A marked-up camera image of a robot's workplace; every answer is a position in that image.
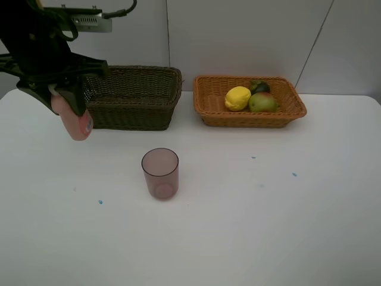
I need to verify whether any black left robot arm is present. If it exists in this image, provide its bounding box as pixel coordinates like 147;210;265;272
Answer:
1;1;108;116

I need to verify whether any dark mangosteen with green calyx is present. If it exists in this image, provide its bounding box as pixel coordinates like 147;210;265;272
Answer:
249;80;270;95

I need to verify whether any dark brown wicker basket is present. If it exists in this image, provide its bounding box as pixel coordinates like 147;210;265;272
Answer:
84;66;183;131

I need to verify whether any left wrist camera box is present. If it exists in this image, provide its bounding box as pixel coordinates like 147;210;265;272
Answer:
44;5;113;33

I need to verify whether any translucent pink plastic cup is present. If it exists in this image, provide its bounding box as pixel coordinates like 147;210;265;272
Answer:
141;148;179;200

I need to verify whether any yellow lemon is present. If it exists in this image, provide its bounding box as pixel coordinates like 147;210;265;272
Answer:
224;86;251;111

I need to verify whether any green red pear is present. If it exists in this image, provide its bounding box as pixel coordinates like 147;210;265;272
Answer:
248;92;279;113

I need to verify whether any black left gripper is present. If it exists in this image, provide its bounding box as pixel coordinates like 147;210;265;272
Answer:
1;17;108;116

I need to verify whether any pink bottle with white cap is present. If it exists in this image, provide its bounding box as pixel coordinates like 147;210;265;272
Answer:
48;85;93;141

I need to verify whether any orange wicker basket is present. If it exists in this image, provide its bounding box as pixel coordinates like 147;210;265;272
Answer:
193;75;307;128

